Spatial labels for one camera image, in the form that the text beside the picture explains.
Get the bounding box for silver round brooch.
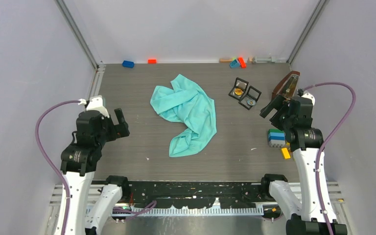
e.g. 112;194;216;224
247;99;255;106

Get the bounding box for teal t-shirt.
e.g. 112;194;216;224
150;74;217;158

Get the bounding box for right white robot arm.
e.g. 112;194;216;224
260;93;348;235

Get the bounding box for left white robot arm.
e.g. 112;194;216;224
54;108;131;235

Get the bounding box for black brooch display case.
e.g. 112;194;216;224
238;86;261;110

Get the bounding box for black case with gold brooch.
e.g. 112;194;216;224
228;77;249;101

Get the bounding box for brown wooden metronome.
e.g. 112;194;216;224
271;70;301;100

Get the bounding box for stacked green blue grey bricks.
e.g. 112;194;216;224
267;129;286;148

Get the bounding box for yellow toy brick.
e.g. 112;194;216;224
281;147;291;159

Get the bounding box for orange-red toy brick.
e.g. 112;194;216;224
237;57;247;69

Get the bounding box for blue toy brick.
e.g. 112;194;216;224
122;60;135;68

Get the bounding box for teal toy block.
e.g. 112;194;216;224
229;59;241;68

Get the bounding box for small orange toy brick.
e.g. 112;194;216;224
147;59;157;64

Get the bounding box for wooden toy block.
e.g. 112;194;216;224
219;58;233;63

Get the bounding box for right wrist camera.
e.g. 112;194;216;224
301;91;315;106

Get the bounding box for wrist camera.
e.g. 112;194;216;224
301;91;315;106
86;95;110;118

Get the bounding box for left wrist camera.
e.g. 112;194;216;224
86;95;110;118

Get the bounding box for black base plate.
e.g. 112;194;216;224
119;181;275;209

